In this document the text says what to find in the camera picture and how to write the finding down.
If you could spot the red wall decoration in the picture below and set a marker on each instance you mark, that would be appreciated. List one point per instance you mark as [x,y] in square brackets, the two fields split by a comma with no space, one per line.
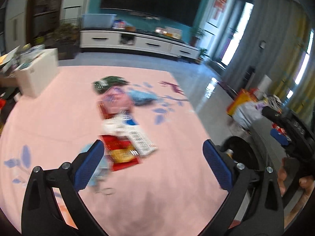
[221,3]

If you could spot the white TV cabinet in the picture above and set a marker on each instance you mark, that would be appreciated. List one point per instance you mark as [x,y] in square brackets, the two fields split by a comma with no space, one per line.
[103,39]

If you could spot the white wooden box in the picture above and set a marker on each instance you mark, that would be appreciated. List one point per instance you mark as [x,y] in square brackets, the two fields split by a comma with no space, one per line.
[37,73]

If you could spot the light blue packet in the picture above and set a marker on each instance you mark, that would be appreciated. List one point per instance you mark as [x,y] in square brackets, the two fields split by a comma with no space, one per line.
[141,97]

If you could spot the yellow desk calendar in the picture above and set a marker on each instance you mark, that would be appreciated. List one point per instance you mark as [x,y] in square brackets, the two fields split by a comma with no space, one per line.
[173,32]

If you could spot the large leafy potted plant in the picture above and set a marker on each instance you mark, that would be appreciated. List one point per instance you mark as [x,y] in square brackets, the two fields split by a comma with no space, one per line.
[65,39]

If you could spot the pink tissue packet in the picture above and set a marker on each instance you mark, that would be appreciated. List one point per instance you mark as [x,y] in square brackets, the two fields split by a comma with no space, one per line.
[115,100]

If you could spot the green snack bag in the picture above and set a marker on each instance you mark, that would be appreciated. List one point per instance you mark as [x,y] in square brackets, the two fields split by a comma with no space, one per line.
[108,83]

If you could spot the pink leaf-print tablecloth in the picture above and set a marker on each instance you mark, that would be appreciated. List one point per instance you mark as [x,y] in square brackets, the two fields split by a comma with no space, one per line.
[61,118]

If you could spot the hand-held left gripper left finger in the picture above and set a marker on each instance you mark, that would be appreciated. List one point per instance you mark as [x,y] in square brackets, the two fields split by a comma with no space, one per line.
[89,163]

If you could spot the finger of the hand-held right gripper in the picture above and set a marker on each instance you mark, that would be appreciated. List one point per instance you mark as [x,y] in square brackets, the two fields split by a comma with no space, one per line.
[270,114]

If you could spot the red blue small box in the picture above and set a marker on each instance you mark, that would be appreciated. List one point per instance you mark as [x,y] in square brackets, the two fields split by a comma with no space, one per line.
[119,25]

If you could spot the grey curtain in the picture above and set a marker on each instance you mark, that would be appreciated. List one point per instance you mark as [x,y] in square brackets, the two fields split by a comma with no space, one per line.
[265,41]

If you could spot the red yellow snack packet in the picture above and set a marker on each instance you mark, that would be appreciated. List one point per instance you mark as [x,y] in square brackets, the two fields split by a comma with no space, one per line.
[123,158]

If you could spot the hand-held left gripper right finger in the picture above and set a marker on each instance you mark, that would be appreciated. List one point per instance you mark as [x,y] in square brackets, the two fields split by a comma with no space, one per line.
[217,164]

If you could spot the white barcode wrapper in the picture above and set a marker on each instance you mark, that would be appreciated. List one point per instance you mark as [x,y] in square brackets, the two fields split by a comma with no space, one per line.
[137,140]

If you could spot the person's right hand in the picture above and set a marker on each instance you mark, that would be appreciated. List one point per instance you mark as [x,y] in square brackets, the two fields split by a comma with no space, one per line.
[284,174]

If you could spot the clear plastic storage bin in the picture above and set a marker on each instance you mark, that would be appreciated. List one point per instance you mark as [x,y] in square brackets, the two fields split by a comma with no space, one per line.
[98,21]

